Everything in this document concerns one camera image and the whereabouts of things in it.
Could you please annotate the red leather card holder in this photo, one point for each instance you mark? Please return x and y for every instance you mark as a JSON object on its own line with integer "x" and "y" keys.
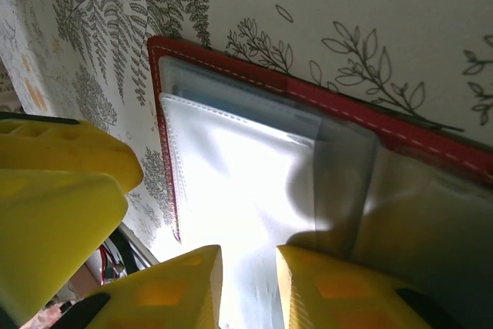
{"x": 156, "y": 86}

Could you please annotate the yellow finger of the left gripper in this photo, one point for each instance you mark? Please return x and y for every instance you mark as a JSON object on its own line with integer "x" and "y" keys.
{"x": 58, "y": 229}
{"x": 77, "y": 148}

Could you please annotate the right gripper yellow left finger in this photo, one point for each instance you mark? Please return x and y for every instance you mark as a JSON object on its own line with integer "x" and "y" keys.
{"x": 169, "y": 298}

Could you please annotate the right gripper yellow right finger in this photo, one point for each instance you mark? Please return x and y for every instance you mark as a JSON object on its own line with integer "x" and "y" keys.
{"x": 339, "y": 298}

